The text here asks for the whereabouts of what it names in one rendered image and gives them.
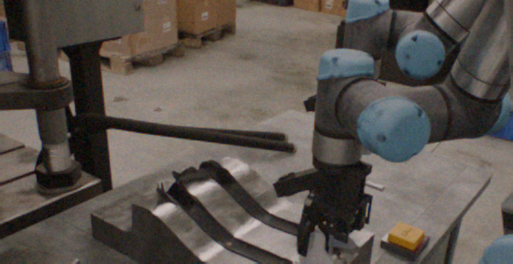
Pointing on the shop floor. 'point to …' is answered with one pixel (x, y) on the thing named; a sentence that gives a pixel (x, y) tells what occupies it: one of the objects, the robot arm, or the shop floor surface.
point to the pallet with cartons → (205, 7)
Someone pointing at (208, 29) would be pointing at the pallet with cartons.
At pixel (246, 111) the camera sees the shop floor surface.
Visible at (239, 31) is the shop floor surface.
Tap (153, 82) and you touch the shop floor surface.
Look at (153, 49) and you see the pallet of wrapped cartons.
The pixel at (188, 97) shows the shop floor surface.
